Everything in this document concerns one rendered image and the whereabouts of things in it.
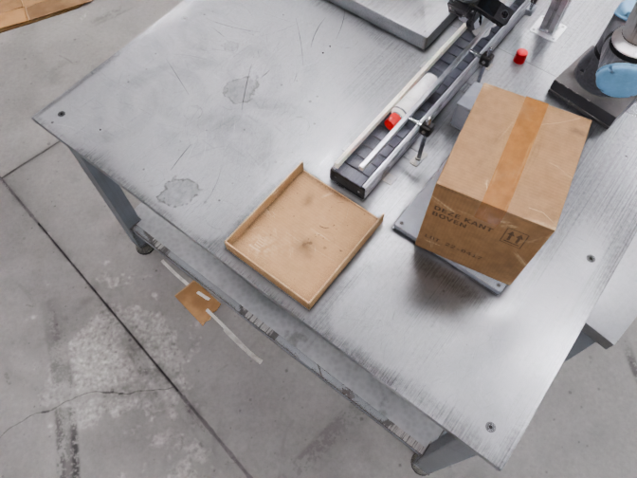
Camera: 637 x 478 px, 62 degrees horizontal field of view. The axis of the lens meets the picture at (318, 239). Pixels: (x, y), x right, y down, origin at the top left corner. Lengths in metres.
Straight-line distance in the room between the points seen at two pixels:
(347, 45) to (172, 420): 1.42
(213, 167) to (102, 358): 1.03
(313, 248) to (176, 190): 0.40
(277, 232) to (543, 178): 0.62
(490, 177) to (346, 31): 0.84
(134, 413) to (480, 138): 1.55
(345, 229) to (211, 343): 0.96
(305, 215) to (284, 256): 0.13
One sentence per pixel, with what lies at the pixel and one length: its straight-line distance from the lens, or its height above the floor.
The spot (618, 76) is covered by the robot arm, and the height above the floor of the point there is 1.07.
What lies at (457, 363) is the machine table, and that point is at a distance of 1.24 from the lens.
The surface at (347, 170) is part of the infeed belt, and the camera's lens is 1.37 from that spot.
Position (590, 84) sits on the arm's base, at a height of 0.90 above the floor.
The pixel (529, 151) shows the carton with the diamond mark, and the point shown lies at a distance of 1.18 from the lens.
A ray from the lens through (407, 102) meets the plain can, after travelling 1.45.
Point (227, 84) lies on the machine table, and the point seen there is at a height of 0.83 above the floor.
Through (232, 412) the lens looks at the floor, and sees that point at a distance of 2.05.
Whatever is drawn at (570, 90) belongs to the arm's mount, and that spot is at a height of 0.87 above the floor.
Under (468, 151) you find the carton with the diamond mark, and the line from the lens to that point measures 1.14.
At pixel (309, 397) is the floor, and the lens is 2.04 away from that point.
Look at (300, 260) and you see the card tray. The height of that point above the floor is 0.83.
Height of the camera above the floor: 2.00
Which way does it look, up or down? 62 degrees down
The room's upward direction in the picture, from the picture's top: straight up
